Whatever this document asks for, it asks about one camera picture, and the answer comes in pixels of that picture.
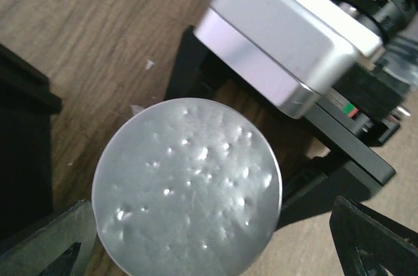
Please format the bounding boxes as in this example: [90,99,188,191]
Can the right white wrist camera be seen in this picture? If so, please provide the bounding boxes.
[194,0,383,119]

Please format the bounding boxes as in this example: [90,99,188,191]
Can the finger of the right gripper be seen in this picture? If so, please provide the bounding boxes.
[163,25,261,102]

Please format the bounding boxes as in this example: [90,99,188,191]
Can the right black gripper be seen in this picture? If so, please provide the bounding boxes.
[278,0,417,227]

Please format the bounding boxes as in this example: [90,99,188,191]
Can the clear round cup lid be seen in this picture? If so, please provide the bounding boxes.
[91,98,282,275]

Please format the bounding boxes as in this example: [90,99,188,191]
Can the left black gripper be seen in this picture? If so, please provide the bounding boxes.
[1,46,97,275]

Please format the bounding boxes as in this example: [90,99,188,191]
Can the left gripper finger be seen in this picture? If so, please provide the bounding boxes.
[329,196,417,275]

